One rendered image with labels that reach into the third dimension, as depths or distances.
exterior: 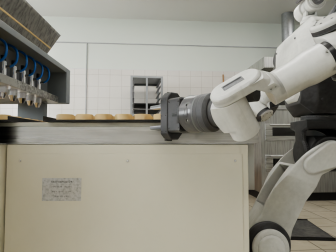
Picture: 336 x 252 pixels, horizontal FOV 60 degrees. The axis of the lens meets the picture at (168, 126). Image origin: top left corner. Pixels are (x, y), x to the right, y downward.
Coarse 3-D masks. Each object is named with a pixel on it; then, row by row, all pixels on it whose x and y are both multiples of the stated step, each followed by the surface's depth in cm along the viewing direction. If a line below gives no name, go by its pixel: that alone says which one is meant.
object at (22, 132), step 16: (0, 128) 84; (16, 128) 84; (32, 128) 84; (48, 128) 84; (64, 128) 84; (80, 128) 84; (96, 128) 84; (112, 128) 84; (128, 128) 84; (144, 128) 84
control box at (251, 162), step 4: (248, 144) 88; (252, 144) 88; (248, 148) 88; (252, 148) 88; (248, 152) 88; (252, 152) 88; (248, 156) 88; (252, 156) 88; (248, 160) 87; (252, 160) 87; (248, 164) 87; (252, 164) 87; (248, 168) 87; (252, 168) 87; (248, 172) 87; (252, 172) 87; (248, 176) 87; (252, 176) 87; (248, 180) 87; (252, 180) 87; (248, 184) 87; (252, 184) 87; (248, 188) 87; (252, 188) 87
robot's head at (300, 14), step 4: (304, 0) 102; (300, 4) 103; (304, 4) 100; (296, 8) 105; (300, 8) 103; (304, 8) 101; (308, 8) 99; (296, 12) 105; (300, 12) 103; (304, 12) 101; (308, 12) 101; (312, 12) 101; (316, 12) 100; (296, 16) 106; (300, 16) 104; (304, 16) 101; (308, 16) 99; (300, 20) 106
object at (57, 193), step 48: (48, 144) 83; (96, 144) 83; (144, 144) 83; (192, 144) 83; (240, 144) 83; (48, 192) 82; (96, 192) 82; (144, 192) 82; (192, 192) 82; (240, 192) 82; (48, 240) 81; (96, 240) 81; (144, 240) 81; (192, 240) 81; (240, 240) 81
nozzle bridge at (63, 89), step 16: (0, 32) 84; (16, 32) 88; (0, 48) 95; (32, 48) 99; (16, 64) 105; (32, 64) 117; (48, 64) 119; (0, 80) 86; (16, 80) 95; (48, 80) 132; (64, 80) 132; (48, 96) 121; (64, 96) 132; (32, 112) 132
